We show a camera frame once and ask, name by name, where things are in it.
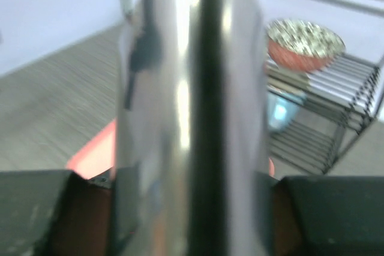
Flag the light blue mug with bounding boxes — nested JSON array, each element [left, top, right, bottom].
[[268, 92, 306, 132]]

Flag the metal tongs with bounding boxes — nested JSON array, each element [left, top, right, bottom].
[[107, 0, 274, 255]]

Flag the floral patterned bowl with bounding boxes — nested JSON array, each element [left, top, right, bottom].
[[267, 19, 346, 73]]

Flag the pink tray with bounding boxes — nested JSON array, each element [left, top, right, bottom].
[[65, 118, 275, 180]]

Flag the black wire rack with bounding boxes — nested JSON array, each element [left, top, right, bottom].
[[261, 0, 383, 174]]

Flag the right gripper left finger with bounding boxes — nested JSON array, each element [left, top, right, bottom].
[[1, 170, 116, 255]]

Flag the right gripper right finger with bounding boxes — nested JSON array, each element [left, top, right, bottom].
[[263, 175, 383, 255]]

